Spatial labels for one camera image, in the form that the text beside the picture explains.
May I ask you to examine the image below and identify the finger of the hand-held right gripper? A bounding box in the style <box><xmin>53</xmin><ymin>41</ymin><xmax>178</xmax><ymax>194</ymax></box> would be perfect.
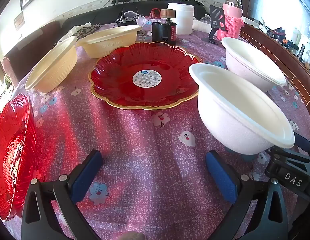
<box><xmin>294</xmin><ymin>132</ymin><xmax>310</xmax><ymax>155</ymax></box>
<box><xmin>268</xmin><ymin>145</ymin><xmax>310</xmax><ymax>167</ymax></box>

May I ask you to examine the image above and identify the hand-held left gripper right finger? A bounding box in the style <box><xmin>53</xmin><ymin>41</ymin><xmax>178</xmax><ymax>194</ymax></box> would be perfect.
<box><xmin>205</xmin><ymin>150</ymin><xmax>288</xmax><ymax>240</ymax></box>

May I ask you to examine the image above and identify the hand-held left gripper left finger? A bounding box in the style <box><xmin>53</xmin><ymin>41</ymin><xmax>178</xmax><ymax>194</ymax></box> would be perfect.
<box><xmin>21</xmin><ymin>149</ymin><xmax>103</xmax><ymax>240</ymax></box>

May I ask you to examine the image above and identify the white paper bowl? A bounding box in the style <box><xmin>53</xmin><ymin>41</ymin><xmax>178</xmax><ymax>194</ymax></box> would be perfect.
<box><xmin>189</xmin><ymin>63</ymin><xmax>295</xmax><ymax>155</ymax></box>
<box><xmin>221</xmin><ymin>37</ymin><xmax>287</xmax><ymax>93</ymax></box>

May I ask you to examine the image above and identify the red glass plate with sticker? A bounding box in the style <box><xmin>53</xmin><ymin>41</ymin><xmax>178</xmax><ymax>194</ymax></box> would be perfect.
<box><xmin>88</xmin><ymin>42</ymin><xmax>202</xmax><ymax>110</ymax></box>

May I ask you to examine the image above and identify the cream plastic bowl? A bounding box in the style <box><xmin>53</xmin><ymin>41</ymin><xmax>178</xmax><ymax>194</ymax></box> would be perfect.
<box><xmin>24</xmin><ymin>35</ymin><xmax>78</xmax><ymax>93</ymax></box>
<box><xmin>75</xmin><ymin>25</ymin><xmax>142</xmax><ymax>58</ymax></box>

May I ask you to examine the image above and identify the purple floral tablecloth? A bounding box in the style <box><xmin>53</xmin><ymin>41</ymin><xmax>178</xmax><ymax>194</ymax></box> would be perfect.
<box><xmin>0</xmin><ymin>22</ymin><xmax>310</xmax><ymax>240</ymax></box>

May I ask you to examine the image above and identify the brown armchair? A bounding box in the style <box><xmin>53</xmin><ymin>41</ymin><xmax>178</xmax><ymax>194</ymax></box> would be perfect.
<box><xmin>2</xmin><ymin>20</ymin><xmax>62</xmax><ymax>85</ymax></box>

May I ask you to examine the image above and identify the bottle with pink knitted sleeve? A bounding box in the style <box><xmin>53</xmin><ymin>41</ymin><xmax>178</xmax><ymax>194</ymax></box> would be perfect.
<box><xmin>216</xmin><ymin>0</ymin><xmax>245</xmax><ymax>42</ymax></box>

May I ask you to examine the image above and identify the leopard print cloth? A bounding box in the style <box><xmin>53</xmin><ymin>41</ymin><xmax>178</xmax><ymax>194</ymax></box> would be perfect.
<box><xmin>72</xmin><ymin>24</ymin><xmax>100</xmax><ymax>39</ymax></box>

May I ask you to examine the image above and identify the white box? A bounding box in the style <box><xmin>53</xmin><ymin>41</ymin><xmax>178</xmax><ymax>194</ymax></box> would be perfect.
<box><xmin>192</xmin><ymin>19</ymin><xmax>213</xmax><ymax>33</ymax></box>

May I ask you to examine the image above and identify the black phone stand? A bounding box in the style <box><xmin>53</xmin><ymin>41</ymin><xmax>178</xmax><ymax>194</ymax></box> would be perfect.
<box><xmin>206</xmin><ymin>4</ymin><xmax>227</xmax><ymax>44</ymax></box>

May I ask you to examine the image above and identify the black device with wooden knob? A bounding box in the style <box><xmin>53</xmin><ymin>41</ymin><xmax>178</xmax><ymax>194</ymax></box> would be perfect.
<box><xmin>151</xmin><ymin>9</ymin><xmax>179</xmax><ymax>46</ymax></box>

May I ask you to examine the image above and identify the black round motor device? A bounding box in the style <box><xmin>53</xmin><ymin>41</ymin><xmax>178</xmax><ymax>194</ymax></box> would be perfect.
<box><xmin>116</xmin><ymin>11</ymin><xmax>138</xmax><ymax>28</ymax></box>

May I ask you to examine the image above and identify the black leather sofa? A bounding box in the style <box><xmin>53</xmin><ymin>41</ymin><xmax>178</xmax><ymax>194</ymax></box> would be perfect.
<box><xmin>61</xmin><ymin>0</ymin><xmax>208</xmax><ymax>30</ymax></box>

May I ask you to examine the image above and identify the white plastic jar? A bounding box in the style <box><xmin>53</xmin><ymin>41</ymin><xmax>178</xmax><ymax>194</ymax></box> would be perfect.
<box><xmin>167</xmin><ymin>2</ymin><xmax>195</xmax><ymax>35</ymax></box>

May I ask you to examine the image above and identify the brown wall plaque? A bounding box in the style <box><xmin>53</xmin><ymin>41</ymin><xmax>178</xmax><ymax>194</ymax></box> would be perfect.
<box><xmin>14</xmin><ymin>12</ymin><xmax>25</xmax><ymax>30</ymax></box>

